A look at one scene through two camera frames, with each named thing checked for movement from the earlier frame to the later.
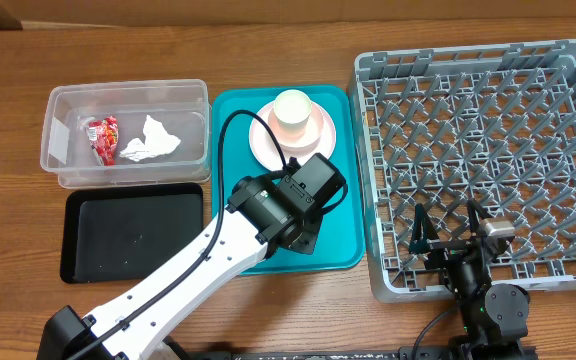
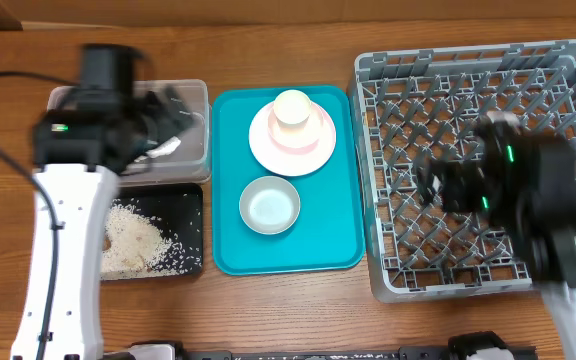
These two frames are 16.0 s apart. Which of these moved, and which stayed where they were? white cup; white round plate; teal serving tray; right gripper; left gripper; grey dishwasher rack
Moved: left gripper; right gripper
Stayed: teal serving tray; white cup; white round plate; grey dishwasher rack
